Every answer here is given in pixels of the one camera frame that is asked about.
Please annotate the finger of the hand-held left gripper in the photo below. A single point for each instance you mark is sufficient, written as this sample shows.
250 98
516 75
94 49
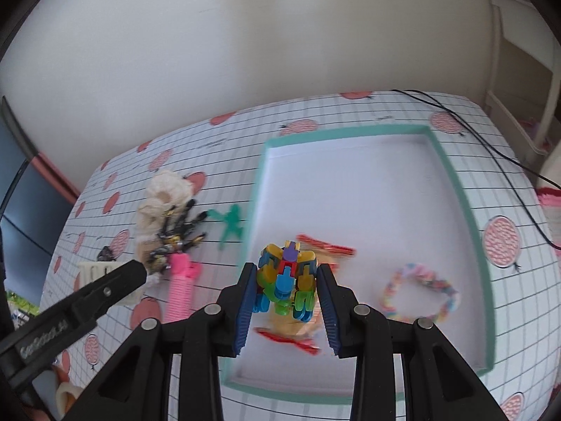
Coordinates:
114 285

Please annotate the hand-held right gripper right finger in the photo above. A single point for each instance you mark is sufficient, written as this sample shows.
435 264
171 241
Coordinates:
328 311

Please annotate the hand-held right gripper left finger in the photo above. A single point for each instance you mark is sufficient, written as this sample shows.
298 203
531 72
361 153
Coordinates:
245 311

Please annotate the white plastic clip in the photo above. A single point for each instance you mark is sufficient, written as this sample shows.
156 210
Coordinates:
92 272

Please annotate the black toy car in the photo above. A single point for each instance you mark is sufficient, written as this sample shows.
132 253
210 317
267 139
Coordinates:
106 253

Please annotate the colourful building block toy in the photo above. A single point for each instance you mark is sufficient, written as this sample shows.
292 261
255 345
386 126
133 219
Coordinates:
285 272

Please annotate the pink hair roller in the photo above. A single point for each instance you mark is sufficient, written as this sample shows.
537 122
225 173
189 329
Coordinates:
177 294

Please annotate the black gold action figure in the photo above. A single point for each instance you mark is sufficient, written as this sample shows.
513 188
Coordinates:
175 232

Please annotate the cream lace scrunchie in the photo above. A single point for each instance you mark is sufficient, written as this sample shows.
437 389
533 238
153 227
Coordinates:
162 193

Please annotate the teal shallow box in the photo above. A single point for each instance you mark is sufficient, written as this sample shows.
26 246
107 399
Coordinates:
372 193

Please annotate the person's left hand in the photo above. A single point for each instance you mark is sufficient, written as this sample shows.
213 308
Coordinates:
65 399

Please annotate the red yellow snack packet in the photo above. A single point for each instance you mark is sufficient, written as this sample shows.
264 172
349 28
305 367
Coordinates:
326 245

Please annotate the dark panel with pink edge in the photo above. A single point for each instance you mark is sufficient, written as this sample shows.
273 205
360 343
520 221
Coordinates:
26 193

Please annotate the pink striped crochet cloth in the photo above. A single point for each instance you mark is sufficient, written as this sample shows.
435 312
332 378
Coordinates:
552 197

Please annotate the pink soft item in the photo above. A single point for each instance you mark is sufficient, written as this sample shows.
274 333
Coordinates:
532 129

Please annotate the white shelf rack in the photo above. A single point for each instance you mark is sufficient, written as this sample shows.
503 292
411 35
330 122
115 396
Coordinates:
526 35

